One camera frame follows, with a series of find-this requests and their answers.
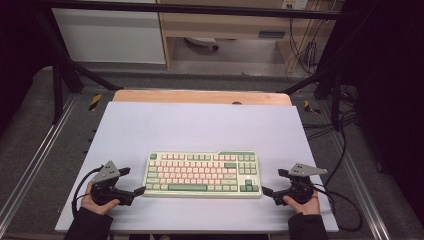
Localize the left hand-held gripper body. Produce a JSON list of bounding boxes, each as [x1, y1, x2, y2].
[[89, 160, 137, 206]]

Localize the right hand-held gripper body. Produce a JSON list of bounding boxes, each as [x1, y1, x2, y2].
[[272, 162, 328, 206]]

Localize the green and pink keyboard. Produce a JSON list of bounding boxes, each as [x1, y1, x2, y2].
[[142, 150, 263, 200]]

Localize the person's right hand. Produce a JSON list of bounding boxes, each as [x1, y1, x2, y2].
[[282, 194, 322, 216]]

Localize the person's left hand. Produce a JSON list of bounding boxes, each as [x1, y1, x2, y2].
[[80, 181, 121, 216]]

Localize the yellow black tape strip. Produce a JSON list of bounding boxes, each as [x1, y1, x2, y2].
[[302, 99, 322, 115], [87, 93, 103, 112]]

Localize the wooden table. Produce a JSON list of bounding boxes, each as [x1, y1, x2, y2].
[[112, 88, 294, 107]]

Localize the white cabinet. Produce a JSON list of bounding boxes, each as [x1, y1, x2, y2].
[[51, 7, 167, 65]]

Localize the black curtain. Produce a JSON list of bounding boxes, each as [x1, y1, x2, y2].
[[319, 0, 424, 232], [0, 0, 65, 135]]

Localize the white chair base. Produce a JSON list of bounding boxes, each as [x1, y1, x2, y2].
[[183, 36, 221, 52]]

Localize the light wooden desk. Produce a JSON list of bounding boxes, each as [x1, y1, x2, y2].
[[156, 0, 345, 73]]

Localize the white power strip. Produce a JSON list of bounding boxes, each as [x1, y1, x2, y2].
[[280, 0, 309, 11]]

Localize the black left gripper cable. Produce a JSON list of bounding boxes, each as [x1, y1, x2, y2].
[[71, 165, 105, 218]]

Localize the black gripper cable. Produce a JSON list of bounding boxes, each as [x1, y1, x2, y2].
[[71, 165, 105, 218], [312, 109, 364, 233]]

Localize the aluminium rail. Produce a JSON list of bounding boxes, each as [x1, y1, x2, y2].
[[328, 129, 394, 240], [0, 94, 80, 231]]

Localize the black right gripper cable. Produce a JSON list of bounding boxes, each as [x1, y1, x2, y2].
[[312, 109, 364, 233]]

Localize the black floor cables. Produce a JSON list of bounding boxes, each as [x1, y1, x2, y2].
[[301, 85, 360, 142]]

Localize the hanging cable bundle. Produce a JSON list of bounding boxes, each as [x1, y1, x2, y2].
[[287, 17, 330, 76]]

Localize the black metal frame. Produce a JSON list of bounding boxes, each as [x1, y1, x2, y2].
[[33, 0, 348, 132]]

